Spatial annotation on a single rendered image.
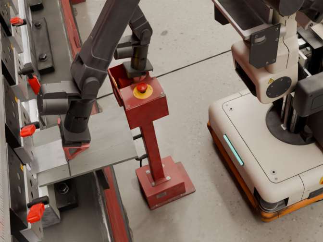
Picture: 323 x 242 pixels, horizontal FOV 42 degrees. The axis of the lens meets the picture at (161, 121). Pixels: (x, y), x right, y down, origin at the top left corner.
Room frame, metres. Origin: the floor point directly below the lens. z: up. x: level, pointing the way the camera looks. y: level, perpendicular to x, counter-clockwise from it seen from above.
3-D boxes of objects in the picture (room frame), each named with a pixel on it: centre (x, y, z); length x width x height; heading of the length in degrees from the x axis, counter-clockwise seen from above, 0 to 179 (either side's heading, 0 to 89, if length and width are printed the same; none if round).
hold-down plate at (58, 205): (0.71, 0.31, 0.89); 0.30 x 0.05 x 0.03; 8
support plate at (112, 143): (0.69, 0.22, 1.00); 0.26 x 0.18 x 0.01; 98
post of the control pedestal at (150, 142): (1.08, 0.07, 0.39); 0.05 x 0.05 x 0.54; 14
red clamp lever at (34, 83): (0.83, 0.32, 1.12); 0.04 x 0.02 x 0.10; 98
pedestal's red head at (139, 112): (1.08, 0.07, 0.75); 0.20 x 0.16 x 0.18; 14
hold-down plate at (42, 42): (1.27, 0.39, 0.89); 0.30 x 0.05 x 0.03; 8
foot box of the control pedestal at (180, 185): (1.09, 0.04, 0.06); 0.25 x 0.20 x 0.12; 104
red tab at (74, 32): (1.70, 0.34, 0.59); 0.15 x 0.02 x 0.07; 8
